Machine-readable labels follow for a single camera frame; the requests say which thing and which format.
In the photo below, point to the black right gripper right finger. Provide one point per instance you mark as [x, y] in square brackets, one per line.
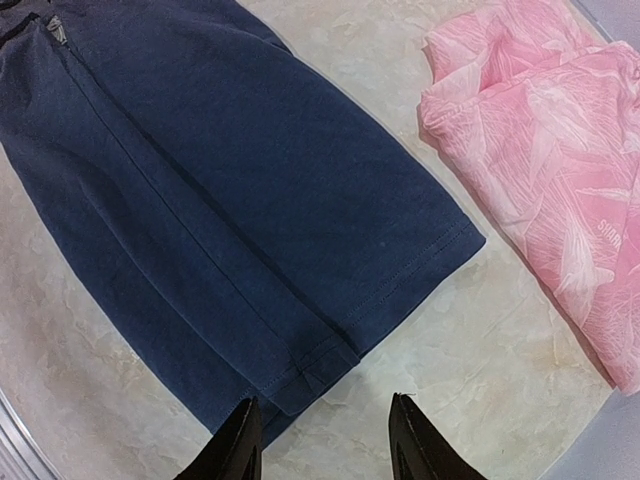
[418, 450]

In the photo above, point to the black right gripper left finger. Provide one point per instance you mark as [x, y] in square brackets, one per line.
[234, 452]

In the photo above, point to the dark blue garment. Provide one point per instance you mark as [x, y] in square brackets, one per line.
[247, 228]

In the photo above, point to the aluminium front rail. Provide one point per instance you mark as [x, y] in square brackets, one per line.
[21, 458]

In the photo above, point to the pink patterned shorts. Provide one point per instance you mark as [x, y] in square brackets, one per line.
[541, 120]

